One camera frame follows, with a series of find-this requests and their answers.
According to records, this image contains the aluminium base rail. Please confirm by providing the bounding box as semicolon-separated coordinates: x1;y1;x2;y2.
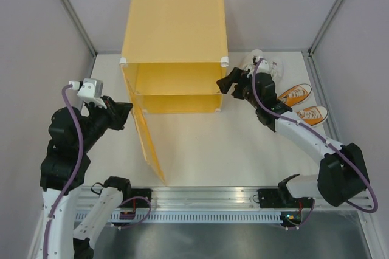
75;186;373;211

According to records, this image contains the white slotted cable duct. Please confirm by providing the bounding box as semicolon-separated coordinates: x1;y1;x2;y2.
108;210;282;224

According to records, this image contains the upper orange canvas sneaker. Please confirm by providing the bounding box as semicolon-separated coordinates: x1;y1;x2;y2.
278;83;312;107

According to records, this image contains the orange canvas sneaker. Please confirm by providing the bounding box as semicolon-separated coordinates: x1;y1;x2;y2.
278;83;312;107
297;106;328;127

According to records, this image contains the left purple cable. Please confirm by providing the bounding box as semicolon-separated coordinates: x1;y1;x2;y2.
44;84;86;258

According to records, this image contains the yellow cabinet door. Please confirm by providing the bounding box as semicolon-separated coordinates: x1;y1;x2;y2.
120;64;166;185

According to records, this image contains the lower orange canvas sneaker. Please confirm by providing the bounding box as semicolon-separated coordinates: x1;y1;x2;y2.
297;106;328;127

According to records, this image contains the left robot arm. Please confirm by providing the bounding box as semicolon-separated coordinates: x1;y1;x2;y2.
38;96;133;258

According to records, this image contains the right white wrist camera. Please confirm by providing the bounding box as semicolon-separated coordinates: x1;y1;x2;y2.
248;57;270;75

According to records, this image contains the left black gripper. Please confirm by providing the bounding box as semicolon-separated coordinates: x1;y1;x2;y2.
77;94;134;151

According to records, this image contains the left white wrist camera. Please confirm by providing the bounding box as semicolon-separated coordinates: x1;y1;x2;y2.
68;78;106;109

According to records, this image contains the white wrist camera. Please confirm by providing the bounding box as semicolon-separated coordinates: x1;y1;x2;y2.
248;57;270;75
68;78;106;109

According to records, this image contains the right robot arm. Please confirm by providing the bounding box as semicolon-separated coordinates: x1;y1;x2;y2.
216;67;372;207

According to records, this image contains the right aluminium frame post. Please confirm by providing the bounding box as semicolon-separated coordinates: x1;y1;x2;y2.
308;0;346;58

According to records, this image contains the yellow plastic shoe cabinet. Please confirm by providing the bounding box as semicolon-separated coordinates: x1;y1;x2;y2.
120;0;229;114

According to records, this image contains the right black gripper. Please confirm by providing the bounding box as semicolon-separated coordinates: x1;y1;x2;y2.
217;67;261;109

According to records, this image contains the white sneaker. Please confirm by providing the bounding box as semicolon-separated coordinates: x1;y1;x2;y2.
268;57;284;83
239;49;264;71

